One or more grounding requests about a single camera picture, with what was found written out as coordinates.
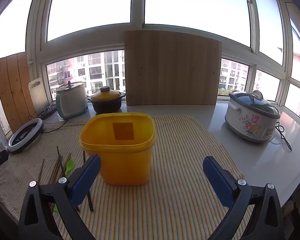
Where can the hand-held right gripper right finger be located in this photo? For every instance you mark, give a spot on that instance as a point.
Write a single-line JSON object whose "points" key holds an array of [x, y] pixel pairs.
{"points": [[218, 177]]}

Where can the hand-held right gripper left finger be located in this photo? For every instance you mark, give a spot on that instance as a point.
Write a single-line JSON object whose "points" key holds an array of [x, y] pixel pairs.
{"points": [[86, 175]]}

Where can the green plastic spoon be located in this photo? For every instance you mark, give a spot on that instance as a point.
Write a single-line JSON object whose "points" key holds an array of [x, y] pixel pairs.
{"points": [[70, 166]]}

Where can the yellow plastic container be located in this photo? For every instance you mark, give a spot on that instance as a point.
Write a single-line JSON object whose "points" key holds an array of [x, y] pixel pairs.
{"points": [[125, 165]]}

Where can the striped cloth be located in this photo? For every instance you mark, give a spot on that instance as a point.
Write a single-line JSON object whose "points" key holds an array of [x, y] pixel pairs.
{"points": [[177, 142]]}

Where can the floral white slow cooker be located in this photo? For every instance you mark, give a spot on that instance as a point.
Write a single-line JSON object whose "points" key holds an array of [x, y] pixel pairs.
{"points": [[247, 120]]}

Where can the brown wooden plank board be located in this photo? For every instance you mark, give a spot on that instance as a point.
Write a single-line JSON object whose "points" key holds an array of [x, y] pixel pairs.
{"points": [[12, 92]]}

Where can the teal white electric cooker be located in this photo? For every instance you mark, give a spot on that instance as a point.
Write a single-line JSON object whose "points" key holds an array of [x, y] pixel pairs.
{"points": [[70, 105]]}

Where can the white cutting board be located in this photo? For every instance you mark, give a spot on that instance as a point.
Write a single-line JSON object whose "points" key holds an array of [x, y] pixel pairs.
{"points": [[38, 97]]}

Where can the black pot with yellow lid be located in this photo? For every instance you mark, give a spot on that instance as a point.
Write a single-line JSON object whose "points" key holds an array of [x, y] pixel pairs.
{"points": [[106, 100]]}

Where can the light wooden board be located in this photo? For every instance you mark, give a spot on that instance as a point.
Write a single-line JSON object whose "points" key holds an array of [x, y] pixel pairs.
{"points": [[172, 67]]}

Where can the white window frame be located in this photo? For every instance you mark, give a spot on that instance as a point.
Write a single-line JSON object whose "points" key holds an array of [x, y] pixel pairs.
{"points": [[137, 5]]}

